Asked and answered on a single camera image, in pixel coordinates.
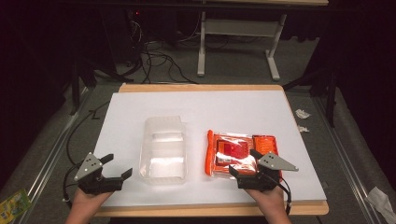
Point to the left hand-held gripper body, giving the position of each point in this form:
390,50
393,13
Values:
93,185

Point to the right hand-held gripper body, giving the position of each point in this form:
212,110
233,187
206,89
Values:
261,182

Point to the clear bag of orange packets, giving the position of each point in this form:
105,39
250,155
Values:
230,149

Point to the clear plastic tray container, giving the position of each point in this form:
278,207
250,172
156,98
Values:
163,149

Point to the person's left hand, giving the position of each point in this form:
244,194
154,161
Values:
88,202

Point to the person's right hand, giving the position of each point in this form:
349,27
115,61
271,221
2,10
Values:
271,202

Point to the crumpled white paper scrap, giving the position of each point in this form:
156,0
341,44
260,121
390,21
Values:
303,128
302,114

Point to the white board table top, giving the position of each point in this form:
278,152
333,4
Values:
199,105

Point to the black metal stand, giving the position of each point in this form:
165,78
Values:
75,90
330,99

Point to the green printed packet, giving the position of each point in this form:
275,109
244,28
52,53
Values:
12,207

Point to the large white crumpled tissue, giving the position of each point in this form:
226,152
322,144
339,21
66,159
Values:
381,202

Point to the metal floor rail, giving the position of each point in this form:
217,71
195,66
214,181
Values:
345,155
53,155

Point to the white metal desk frame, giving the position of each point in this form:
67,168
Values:
201,46

